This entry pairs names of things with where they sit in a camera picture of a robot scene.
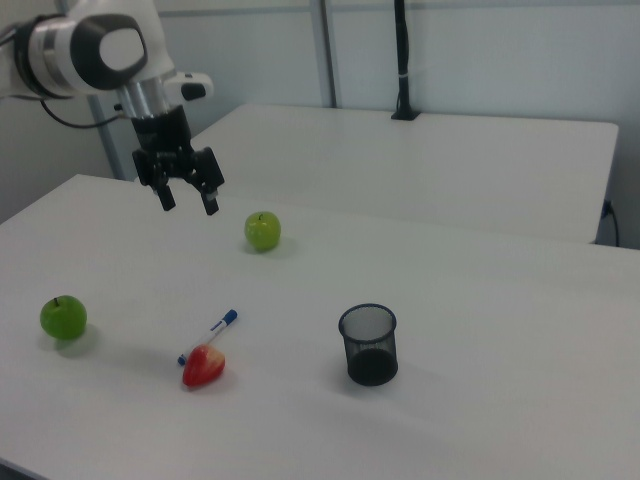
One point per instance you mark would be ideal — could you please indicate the black mesh pen cup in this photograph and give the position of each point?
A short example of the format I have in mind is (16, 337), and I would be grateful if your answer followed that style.
(372, 367)

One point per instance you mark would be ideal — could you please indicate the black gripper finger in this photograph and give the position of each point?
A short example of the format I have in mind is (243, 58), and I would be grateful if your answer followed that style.
(210, 170)
(166, 197)

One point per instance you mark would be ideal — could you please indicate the white side table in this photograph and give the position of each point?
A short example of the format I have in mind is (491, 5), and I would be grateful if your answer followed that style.
(425, 160)

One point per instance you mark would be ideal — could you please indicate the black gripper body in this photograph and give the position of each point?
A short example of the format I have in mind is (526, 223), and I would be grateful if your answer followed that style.
(162, 132)

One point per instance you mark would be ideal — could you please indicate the white marker pen blue cap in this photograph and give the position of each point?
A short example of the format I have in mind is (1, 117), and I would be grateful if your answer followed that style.
(220, 325)

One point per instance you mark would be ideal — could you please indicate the dark green toy apple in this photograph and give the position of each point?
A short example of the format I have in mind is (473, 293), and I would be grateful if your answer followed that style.
(63, 319)

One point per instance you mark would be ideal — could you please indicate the black camera stand pole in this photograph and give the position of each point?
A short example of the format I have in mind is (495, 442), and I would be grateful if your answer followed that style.
(403, 60)

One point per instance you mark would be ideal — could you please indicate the yellow-green toy apple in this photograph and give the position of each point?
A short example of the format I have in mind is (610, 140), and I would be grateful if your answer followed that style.
(262, 232)

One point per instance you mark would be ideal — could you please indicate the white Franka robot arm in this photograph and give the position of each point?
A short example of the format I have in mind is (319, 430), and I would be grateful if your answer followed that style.
(85, 50)

